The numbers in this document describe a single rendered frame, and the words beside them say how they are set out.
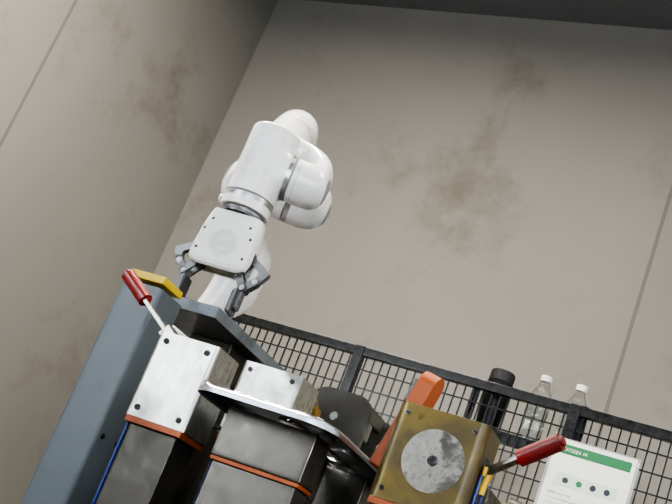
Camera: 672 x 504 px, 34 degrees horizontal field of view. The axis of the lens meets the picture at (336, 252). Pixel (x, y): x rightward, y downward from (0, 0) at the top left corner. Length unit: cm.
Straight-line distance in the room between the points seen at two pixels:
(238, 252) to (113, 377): 31
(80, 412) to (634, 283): 309
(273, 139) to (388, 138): 320
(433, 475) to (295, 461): 16
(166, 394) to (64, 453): 22
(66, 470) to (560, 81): 368
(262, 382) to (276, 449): 37
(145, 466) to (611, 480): 173
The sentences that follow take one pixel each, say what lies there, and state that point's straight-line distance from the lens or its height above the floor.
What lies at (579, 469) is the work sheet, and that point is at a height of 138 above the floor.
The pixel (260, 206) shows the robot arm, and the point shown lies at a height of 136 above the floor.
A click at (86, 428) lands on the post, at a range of 155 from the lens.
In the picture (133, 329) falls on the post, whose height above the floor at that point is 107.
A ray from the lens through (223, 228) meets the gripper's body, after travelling 175.
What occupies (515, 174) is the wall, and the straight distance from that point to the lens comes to 468.
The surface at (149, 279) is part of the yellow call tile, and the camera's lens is 159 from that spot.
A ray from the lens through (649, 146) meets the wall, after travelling 464.
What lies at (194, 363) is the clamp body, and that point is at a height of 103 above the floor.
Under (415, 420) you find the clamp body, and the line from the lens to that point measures 126.
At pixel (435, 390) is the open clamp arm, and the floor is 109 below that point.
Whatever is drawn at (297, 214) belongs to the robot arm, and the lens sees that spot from 221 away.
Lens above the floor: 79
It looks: 18 degrees up
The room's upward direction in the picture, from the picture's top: 22 degrees clockwise
